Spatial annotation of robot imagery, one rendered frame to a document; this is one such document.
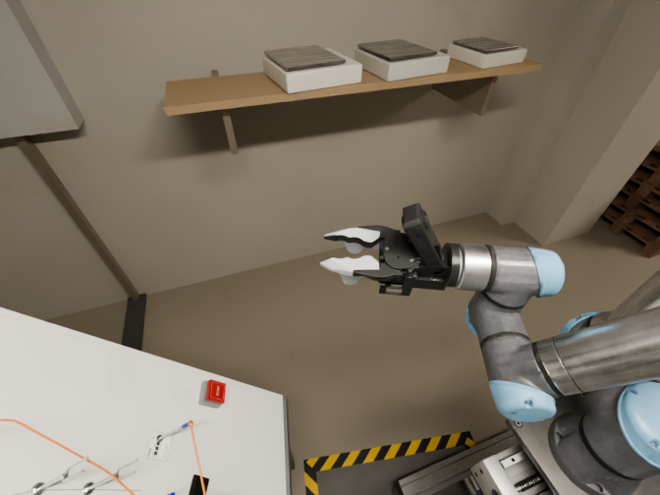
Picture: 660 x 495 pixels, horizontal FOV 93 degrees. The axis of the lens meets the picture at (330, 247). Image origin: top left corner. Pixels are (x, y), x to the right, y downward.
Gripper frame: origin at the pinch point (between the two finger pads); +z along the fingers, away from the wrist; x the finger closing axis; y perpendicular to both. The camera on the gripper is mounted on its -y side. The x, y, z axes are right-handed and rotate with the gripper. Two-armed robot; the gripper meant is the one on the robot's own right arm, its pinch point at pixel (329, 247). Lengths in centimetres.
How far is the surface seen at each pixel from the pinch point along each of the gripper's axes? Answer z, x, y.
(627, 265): -230, 145, 180
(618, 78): -161, 196, 54
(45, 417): 46, -27, 20
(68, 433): 44, -28, 23
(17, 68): 135, 86, 12
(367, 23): -1, 165, 18
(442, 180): -71, 184, 134
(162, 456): 32, -29, 37
